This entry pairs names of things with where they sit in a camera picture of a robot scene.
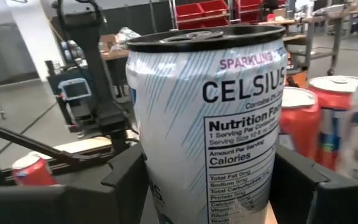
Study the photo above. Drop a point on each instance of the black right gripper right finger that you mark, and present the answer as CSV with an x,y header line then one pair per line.
x,y
322,202

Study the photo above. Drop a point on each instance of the wooden side board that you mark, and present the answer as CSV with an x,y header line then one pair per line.
x,y
79,144

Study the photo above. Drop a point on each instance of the black aluminium table frame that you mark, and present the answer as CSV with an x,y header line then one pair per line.
x,y
26,141

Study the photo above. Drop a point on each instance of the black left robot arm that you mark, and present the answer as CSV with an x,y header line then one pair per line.
x,y
89,46

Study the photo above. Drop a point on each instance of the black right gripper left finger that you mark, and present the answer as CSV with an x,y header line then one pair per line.
x,y
73,205

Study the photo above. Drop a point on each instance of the workbench with grey legs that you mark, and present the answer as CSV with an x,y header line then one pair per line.
x,y
309,40

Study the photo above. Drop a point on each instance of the orange shop vacuum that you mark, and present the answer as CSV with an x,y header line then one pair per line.
x,y
298,77

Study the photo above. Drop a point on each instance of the red Fanta can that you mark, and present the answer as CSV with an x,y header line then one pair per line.
x,y
331,102
300,124
33,174

